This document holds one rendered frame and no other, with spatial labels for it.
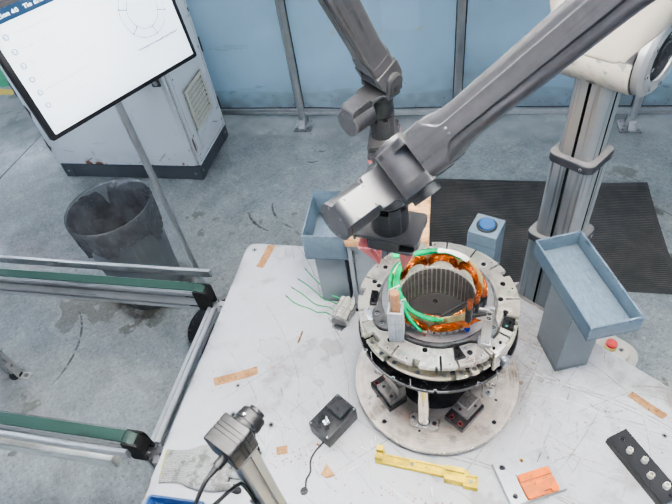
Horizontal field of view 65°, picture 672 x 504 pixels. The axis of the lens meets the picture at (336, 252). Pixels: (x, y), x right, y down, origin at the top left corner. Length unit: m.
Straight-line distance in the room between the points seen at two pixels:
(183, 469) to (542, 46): 1.12
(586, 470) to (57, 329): 2.40
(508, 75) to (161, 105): 2.72
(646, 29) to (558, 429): 0.82
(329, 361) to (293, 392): 0.12
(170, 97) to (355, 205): 2.50
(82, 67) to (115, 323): 1.49
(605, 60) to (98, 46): 1.23
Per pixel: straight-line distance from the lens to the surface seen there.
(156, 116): 3.22
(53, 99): 1.59
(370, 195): 0.68
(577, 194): 1.35
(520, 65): 0.56
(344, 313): 1.42
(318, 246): 1.30
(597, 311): 1.21
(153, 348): 2.61
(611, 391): 1.40
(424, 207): 1.32
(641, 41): 1.10
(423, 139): 0.62
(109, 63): 1.65
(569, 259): 1.29
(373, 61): 1.06
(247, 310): 1.54
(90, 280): 1.87
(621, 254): 2.79
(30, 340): 2.98
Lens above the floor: 1.95
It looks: 46 degrees down
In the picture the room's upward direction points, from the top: 10 degrees counter-clockwise
